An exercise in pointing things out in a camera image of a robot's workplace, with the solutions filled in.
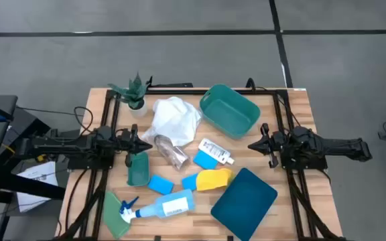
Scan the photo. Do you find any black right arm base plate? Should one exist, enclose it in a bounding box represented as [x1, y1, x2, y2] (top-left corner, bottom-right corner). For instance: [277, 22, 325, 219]
[279, 155, 328, 171]

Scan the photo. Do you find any white paper sheet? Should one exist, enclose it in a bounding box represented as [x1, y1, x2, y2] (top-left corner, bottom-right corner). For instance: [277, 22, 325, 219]
[15, 161, 59, 214]

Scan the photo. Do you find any dark blue plastic bin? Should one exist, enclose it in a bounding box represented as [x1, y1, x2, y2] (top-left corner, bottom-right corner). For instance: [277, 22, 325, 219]
[210, 167, 279, 241]

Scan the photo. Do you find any black bar bracket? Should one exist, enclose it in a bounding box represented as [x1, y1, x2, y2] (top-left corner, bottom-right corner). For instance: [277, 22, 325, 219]
[152, 82, 194, 89]

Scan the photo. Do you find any snake plant in white pot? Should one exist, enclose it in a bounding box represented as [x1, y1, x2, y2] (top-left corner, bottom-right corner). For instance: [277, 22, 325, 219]
[108, 72, 153, 118]

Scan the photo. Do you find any blue sponge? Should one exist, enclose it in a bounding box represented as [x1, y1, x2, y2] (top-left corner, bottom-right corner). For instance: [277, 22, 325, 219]
[147, 174, 175, 195]
[181, 173, 199, 191]
[192, 149, 219, 170]

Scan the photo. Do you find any white tube bottle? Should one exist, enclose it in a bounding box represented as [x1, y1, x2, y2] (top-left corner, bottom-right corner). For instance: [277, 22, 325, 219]
[198, 138, 235, 165]

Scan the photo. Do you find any small green plastic tray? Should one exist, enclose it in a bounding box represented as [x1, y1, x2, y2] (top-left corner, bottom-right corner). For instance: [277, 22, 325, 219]
[127, 151, 151, 187]

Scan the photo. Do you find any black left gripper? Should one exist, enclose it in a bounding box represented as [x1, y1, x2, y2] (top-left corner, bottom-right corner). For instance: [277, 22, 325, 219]
[114, 123, 153, 168]

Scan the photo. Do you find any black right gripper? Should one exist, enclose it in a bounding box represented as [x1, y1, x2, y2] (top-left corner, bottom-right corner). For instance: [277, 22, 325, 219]
[247, 123, 290, 169]

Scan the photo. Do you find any yellow cloth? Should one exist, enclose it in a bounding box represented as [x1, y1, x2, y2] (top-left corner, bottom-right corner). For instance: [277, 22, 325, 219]
[195, 167, 236, 192]

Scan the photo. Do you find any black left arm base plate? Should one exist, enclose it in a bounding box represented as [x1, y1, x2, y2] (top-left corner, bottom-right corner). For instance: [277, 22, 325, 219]
[67, 155, 115, 171]

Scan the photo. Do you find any white cloth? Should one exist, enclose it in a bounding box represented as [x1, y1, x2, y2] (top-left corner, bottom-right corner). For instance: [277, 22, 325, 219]
[141, 96, 202, 147]

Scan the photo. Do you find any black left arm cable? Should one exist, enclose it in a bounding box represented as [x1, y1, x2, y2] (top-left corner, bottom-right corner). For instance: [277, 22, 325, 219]
[74, 106, 94, 135]

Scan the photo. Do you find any clear plastic cup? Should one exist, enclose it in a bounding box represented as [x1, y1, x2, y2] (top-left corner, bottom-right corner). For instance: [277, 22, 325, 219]
[153, 134, 190, 171]

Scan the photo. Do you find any large green plastic basket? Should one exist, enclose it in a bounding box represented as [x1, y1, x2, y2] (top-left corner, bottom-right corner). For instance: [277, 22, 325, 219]
[199, 83, 261, 140]

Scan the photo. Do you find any blue spray bottle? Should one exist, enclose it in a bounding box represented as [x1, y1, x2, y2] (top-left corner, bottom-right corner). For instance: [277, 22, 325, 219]
[119, 189, 196, 224]

